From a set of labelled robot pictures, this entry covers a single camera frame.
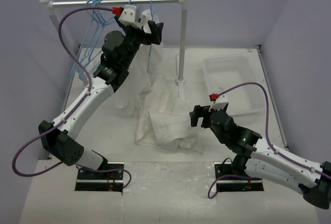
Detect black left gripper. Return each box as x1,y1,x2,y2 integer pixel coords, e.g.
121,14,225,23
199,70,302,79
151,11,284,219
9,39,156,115
116,16,163,68

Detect white skirt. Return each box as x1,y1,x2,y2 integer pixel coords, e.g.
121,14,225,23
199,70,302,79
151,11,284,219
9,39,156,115
135,76,205,154
113,8,164,115

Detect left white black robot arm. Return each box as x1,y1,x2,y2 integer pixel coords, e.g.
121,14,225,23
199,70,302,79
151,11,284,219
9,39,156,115
38,21,163,179

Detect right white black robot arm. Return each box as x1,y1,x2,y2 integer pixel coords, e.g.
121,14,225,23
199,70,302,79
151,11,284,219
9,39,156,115
189,105,330,210

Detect white hanging skirt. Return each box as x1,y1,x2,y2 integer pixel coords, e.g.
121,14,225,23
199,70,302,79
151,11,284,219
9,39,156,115
113,8,164,115

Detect white perforated plastic basket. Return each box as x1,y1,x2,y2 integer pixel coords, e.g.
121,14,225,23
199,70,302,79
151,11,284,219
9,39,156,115
202,54,265,116

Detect light blue empty hangers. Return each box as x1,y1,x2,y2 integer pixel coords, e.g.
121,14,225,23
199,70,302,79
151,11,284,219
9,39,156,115
70,0,116,86

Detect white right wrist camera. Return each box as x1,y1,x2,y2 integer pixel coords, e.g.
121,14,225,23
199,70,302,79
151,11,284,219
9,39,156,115
209,93,229,112

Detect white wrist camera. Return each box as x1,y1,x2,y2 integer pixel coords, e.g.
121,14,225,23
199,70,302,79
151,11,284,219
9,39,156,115
209,93,229,112
118,5,145,29

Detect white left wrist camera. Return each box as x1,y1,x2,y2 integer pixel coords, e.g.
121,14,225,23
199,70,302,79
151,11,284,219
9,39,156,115
118,5,145,29

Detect white right rack post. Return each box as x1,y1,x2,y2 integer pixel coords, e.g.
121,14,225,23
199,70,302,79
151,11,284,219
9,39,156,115
175,0,188,102

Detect silver clothes rack rail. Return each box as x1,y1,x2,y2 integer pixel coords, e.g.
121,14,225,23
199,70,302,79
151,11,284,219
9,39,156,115
51,0,183,8

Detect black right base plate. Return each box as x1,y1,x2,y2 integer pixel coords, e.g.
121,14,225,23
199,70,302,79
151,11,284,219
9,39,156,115
214,158,264,192

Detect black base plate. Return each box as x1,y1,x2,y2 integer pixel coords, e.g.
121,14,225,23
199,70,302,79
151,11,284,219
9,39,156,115
74,162,124,193
214,158,264,192

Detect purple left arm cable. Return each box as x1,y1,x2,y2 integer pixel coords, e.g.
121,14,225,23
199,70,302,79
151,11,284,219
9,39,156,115
12,6,132,190

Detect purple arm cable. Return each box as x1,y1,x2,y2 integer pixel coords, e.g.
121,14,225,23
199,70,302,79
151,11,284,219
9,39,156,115
208,81,331,200
12,6,132,190

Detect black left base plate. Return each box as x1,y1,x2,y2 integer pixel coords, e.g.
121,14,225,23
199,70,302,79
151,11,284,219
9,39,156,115
74,162,124,193

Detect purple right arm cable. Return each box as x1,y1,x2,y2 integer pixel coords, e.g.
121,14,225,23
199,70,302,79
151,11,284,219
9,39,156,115
208,81,331,200

